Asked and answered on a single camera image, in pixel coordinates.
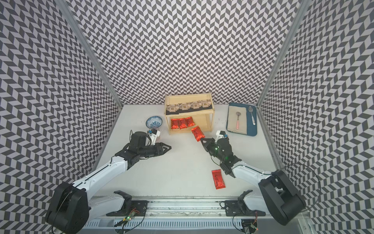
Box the aluminium front rail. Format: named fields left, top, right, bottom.
left=62, top=197, right=307, bottom=221

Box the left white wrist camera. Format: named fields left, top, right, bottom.
left=148, top=128, right=161, bottom=145

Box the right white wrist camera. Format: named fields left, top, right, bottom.
left=216, top=130, right=229, bottom=145

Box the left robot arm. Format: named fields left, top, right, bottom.
left=45, top=132, right=172, bottom=234

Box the pink handled spoon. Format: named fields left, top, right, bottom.
left=236, top=111, right=241, bottom=130

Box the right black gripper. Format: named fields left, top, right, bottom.
left=200, top=138, right=225, bottom=163

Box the black floral tea bag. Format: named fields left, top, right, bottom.
left=191, top=101, right=203, bottom=111
left=201, top=99, right=213, bottom=109
left=165, top=104, right=179, bottom=115
left=178, top=102, right=192, bottom=113

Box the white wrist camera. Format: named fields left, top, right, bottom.
left=148, top=128, right=161, bottom=145
left=216, top=130, right=229, bottom=145

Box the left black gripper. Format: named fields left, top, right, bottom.
left=138, top=142, right=172, bottom=159

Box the white handled spoon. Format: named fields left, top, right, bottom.
left=248, top=106, right=256, bottom=126

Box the wooden two-tier shelf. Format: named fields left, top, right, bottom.
left=164, top=93, right=215, bottom=135

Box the blue white ceramic bowl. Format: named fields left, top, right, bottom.
left=146, top=116, right=163, bottom=129

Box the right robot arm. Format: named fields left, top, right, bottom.
left=200, top=137, right=306, bottom=226

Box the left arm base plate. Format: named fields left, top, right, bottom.
left=106, top=200, right=149, bottom=217

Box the teal tray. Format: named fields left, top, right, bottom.
left=227, top=103, right=258, bottom=137

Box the red tea bag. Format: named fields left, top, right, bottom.
left=185, top=117, right=195, bottom=127
left=178, top=118, right=188, bottom=129
left=211, top=169, right=226, bottom=190
left=191, top=126, right=205, bottom=142
left=170, top=119, right=179, bottom=129

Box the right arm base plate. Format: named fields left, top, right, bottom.
left=220, top=200, right=266, bottom=217

